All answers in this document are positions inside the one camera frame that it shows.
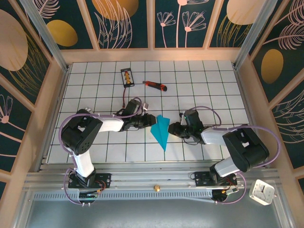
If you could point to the blue paper sheet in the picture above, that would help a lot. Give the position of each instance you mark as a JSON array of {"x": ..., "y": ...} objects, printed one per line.
[{"x": 161, "y": 133}]

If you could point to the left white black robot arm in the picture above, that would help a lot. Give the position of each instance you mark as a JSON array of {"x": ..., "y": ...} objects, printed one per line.
[{"x": 111, "y": 124}]

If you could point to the white square clock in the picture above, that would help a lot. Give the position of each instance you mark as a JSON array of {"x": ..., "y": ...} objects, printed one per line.
[{"x": 261, "y": 192}]

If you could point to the red black utility knife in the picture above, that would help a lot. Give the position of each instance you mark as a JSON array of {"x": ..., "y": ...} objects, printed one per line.
[{"x": 155, "y": 86}]

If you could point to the black battery with red lead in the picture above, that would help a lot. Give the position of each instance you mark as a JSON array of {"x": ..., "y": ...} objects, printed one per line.
[{"x": 127, "y": 78}]

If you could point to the brass knob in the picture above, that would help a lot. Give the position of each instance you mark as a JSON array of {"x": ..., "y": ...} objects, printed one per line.
[{"x": 156, "y": 188}]

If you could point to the small black controller board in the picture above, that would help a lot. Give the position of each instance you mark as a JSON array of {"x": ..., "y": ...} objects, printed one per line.
[
  {"x": 223, "y": 193},
  {"x": 88, "y": 195}
]

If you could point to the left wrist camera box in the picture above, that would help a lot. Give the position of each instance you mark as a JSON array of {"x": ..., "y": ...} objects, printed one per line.
[{"x": 133, "y": 107}]

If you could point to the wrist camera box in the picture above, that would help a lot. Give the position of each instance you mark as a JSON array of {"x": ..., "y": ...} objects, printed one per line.
[
  {"x": 133, "y": 107},
  {"x": 192, "y": 118}
]

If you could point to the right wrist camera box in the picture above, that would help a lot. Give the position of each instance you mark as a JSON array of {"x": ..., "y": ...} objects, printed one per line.
[{"x": 192, "y": 118}]

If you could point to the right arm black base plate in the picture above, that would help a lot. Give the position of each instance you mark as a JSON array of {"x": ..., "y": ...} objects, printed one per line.
[{"x": 202, "y": 178}]

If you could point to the aluminium front rail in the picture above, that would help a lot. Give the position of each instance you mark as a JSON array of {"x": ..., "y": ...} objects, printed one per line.
[{"x": 147, "y": 177}]

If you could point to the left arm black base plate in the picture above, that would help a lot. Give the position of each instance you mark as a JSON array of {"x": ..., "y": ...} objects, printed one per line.
[{"x": 104, "y": 179}]

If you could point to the aluminium frame post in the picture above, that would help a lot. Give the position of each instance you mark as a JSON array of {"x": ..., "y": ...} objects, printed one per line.
[
  {"x": 47, "y": 40},
  {"x": 251, "y": 35}
]

